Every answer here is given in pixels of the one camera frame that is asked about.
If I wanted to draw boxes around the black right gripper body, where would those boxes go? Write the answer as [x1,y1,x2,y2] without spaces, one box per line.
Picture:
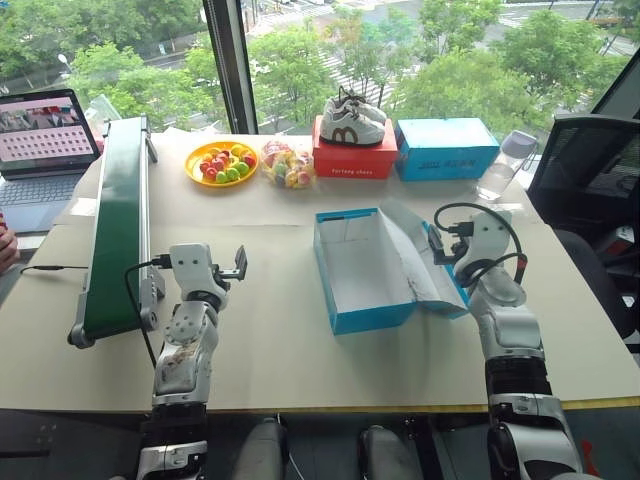
[442,233,471,266]

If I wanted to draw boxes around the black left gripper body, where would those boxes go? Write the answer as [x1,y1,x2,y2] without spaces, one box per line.
[212,263,236,297]

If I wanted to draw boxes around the blue shoe box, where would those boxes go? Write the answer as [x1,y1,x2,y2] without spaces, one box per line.
[313,201,472,336]
[394,117,502,183]

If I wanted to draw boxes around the red shoe box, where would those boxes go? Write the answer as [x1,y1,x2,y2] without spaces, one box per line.
[311,115,400,179]

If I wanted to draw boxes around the green conveyor belt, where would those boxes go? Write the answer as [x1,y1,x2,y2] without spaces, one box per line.
[67,114,167,350]

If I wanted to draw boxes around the clear water bottle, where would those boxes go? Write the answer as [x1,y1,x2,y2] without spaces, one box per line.
[475,130,540,202]

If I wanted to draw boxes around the yellow plate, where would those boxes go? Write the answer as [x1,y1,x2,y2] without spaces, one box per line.
[184,140,260,188]

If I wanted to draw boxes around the beige paper table cover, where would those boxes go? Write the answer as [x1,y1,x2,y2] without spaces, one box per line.
[0,130,640,415]

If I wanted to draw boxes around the clear bag of candies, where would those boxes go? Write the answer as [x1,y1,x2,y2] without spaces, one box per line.
[259,139,318,192]

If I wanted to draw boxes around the white brown sneaker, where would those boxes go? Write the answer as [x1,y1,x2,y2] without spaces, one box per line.
[319,98,388,148]
[337,85,389,125]

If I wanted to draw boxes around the black office chair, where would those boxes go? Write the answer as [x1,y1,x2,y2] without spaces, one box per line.
[526,113,640,342]

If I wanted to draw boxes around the dark rounded shape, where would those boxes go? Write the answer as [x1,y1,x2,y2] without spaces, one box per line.
[238,416,290,480]
[356,424,422,480]

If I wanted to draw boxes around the clear plastic bag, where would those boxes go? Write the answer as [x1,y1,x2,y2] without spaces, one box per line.
[83,93,124,139]

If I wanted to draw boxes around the grey laptop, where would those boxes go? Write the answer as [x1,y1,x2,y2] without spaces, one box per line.
[0,88,104,237]

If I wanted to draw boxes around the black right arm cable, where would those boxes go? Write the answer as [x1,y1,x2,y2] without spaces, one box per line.
[432,201,530,290]

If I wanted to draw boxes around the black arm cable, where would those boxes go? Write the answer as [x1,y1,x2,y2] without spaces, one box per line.
[432,201,530,290]
[123,253,174,371]

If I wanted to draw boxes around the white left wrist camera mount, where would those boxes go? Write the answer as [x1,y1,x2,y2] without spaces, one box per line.
[168,242,218,292]

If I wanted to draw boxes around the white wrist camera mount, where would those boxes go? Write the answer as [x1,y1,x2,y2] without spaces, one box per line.
[168,242,218,292]
[466,209,515,267]

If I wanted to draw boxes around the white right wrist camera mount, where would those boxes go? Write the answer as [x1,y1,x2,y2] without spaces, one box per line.
[466,209,515,267]

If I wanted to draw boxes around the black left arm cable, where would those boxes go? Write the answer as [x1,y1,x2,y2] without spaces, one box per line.
[123,253,174,371]

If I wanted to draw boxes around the thin black cable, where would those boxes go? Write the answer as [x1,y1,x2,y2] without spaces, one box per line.
[19,264,93,275]

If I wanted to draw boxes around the black window frame post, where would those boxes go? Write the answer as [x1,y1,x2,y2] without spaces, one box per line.
[588,62,640,119]
[201,0,260,136]

